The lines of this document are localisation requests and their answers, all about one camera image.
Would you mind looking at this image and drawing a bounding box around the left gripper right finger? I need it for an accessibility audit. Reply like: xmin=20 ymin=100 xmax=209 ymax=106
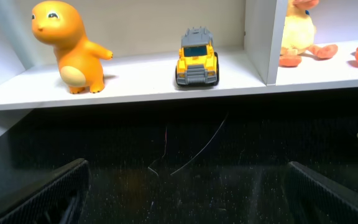
xmin=286 ymin=161 xmax=358 ymax=224

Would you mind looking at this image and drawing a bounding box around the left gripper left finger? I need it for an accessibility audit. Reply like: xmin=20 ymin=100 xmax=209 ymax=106
xmin=0 ymin=157 xmax=90 ymax=224

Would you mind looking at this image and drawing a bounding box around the orange dinosaur toy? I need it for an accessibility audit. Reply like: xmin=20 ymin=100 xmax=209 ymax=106
xmin=31 ymin=0 xmax=114 ymax=95

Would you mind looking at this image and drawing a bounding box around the grey and yellow toy truck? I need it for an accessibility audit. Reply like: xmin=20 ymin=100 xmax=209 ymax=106
xmin=175 ymin=26 xmax=219 ymax=87

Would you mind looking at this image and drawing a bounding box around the white shelf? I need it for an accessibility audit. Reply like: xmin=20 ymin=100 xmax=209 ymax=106
xmin=0 ymin=0 xmax=358 ymax=139

